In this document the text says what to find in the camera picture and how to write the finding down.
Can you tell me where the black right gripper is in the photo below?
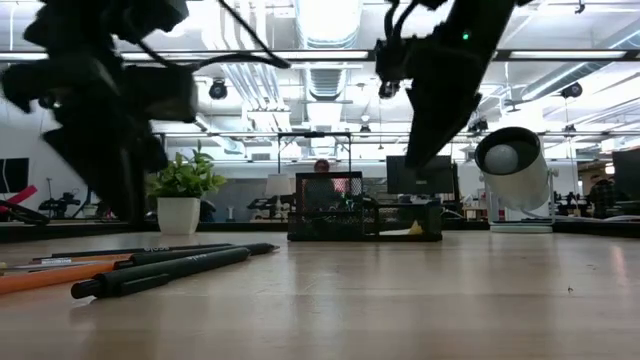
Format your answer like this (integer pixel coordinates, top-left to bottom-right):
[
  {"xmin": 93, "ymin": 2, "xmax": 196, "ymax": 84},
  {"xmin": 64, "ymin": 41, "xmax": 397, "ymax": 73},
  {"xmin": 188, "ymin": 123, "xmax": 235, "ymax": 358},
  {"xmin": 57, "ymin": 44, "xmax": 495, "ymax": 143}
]
[{"xmin": 374, "ymin": 29, "xmax": 496, "ymax": 169}]

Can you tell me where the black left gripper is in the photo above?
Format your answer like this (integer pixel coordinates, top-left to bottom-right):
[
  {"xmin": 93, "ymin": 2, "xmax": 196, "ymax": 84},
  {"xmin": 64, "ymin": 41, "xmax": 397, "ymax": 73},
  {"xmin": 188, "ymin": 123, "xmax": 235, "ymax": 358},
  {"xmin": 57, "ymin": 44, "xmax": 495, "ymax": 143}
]
[{"xmin": 0, "ymin": 49, "xmax": 199, "ymax": 224}]

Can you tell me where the black pen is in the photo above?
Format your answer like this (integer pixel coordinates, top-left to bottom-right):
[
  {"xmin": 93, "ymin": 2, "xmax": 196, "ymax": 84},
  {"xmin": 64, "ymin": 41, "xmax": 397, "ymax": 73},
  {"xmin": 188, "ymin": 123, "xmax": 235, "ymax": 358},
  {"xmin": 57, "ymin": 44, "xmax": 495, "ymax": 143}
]
[
  {"xmin": 70, "ymin": 247, "xmax": 251, "ymax": 300},
  {"xmin": 113, "ymin": 242, "xmax": 280, "ymax": 271},
  {"xmin": 32, "ymin": 243, "xmax": 234, "ymax": 261}
]

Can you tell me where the yellow sticky note pad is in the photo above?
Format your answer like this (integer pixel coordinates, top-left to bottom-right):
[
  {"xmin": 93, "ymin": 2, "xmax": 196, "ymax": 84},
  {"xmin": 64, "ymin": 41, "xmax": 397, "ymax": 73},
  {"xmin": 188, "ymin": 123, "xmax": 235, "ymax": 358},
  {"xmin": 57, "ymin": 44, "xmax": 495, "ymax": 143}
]
[{"xmin": 379, "ymin": 221, "xmax": 425, "ymax": 237}]

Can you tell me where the black mesh desk organizer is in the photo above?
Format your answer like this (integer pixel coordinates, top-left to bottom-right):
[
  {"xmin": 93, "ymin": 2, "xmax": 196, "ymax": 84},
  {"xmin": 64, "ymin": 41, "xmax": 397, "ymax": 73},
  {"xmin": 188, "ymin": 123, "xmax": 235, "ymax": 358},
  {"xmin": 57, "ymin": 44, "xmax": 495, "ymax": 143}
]
[{"xmin": 287, "ymin": 171, "xmax": 444, "ymax": 243}]

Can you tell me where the black computer monitor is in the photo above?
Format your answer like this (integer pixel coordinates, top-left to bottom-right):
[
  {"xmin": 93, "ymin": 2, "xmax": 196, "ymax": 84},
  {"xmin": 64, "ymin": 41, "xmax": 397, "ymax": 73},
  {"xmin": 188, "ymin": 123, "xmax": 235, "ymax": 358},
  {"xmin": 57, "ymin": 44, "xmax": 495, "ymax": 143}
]
[
  {"xmin": 612, "ymin": 149, "xmax": 640, "ymax": 201},
  {"xmin": 386, "ymin": 155, "xmax": 457, "ymax": 196}
]

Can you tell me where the green plant in white pot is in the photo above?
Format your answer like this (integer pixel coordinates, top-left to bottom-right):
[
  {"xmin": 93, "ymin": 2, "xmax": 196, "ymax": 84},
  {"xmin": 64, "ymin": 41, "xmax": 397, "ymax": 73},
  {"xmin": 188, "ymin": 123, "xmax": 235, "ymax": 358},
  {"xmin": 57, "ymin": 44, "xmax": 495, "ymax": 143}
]
[{"xmin": 147, "ymin": 142, "xmax": 227, "ymax": 236}]

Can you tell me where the white cylindrical spotlight lamp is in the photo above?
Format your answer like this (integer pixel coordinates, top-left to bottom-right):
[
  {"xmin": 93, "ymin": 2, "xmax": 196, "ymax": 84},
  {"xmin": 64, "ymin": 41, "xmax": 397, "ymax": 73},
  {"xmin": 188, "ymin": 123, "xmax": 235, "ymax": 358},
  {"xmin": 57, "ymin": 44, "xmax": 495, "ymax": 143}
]
[{"xmin": 473, "ymin": 126, "xmax": 559, "ymax": 235}]

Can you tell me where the person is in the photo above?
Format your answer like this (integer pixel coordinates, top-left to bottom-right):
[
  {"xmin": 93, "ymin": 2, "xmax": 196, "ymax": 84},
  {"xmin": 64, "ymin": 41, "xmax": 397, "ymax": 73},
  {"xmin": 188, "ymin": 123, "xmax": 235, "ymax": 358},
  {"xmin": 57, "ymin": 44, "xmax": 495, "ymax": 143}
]
[
  {"xmin": 588, "ymin": 173, "xmax": 620, "ymax": 220},
  {"xmin": 303, "ymin": 158, "xmax": 352, "ymax": 214}
]

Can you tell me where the white table lamp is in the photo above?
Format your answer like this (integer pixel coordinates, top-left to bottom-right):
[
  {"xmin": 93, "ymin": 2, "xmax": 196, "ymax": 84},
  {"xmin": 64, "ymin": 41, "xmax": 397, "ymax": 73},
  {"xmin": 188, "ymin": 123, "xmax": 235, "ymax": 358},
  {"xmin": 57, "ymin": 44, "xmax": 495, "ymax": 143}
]
[{"xmin": 264, "ymin": 173, "xmax": 294, "ymax": 199}]

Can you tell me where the black hanging camera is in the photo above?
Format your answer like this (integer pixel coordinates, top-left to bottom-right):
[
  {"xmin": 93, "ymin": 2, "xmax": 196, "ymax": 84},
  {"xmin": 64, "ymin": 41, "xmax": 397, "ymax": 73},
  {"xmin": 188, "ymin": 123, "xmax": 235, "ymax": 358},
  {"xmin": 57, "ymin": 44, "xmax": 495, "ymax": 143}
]
[{"xmin": 378, "ymin": 79, "xmax": 401, "ymax": 100}]

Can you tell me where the black aluminium rig frame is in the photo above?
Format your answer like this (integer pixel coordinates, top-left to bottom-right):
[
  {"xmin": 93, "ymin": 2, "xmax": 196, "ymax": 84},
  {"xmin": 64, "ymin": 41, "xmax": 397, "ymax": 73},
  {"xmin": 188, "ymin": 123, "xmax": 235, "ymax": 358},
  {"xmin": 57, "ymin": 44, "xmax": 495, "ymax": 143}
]
[{"xmin": 0, "ymin": 48, "xmax": 640, "ymax": 245}]

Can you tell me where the black wall screen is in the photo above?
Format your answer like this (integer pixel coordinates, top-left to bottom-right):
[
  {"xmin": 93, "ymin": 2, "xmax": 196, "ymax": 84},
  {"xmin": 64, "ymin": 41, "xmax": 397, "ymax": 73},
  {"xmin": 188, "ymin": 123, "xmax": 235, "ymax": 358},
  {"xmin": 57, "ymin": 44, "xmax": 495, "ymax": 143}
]
[{"xmin": 0, "ymin": 157, "xmax": 30, "ymax": 194}]

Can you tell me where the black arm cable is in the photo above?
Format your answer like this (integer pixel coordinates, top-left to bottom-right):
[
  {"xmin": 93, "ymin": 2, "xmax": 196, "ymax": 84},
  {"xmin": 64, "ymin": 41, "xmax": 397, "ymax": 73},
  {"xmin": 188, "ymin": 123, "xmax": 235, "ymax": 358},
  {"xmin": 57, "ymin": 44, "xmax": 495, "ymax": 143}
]
[{"xmin": 134, "ymin": 0, "xmax": 292, "ymax": 71}]

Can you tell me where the silver ventilation duct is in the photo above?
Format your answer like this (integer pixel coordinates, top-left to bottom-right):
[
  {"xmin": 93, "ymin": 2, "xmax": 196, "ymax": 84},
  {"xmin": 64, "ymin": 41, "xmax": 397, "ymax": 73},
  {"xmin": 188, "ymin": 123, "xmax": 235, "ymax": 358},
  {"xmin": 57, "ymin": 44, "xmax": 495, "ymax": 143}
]
[{"xmin": 294, "ymin": 0, "xmax": 365, "ymax": 50}]

